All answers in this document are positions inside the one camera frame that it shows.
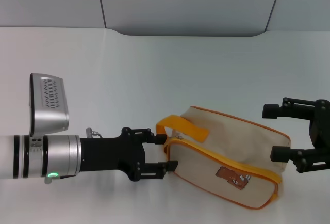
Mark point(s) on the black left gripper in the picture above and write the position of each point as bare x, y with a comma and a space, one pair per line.
105, 154

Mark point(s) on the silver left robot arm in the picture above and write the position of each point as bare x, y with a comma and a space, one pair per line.
31, 155

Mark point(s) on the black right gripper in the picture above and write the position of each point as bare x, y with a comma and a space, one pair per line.
322, 131

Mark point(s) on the beige orange-trimmed food bag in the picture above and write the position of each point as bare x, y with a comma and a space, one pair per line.
219, 151

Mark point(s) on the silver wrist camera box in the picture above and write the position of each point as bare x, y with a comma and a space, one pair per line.
50, 105

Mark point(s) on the silver zipper pull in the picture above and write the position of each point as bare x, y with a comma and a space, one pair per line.
178, 137

